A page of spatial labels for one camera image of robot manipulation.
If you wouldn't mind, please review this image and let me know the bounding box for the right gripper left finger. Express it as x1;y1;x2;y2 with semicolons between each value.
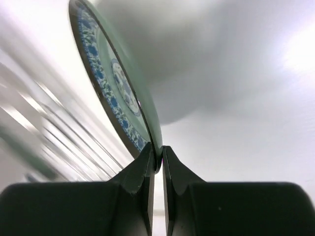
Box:
0;144;155;236

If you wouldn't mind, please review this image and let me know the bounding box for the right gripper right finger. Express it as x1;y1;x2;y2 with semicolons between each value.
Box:
162;146;315;236

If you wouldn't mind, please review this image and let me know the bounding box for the blue patterned green plate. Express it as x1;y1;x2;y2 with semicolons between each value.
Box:
68;0;162;172

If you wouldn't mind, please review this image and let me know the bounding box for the metal wire dish rack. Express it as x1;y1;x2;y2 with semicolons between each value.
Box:
0;25;134;182

